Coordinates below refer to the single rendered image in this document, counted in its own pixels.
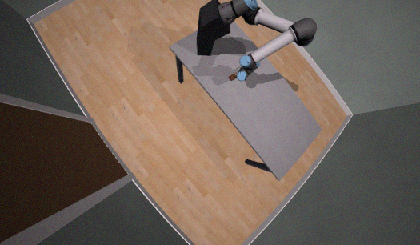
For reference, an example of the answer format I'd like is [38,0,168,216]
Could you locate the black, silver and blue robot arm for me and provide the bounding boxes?
[218,0,317,81]

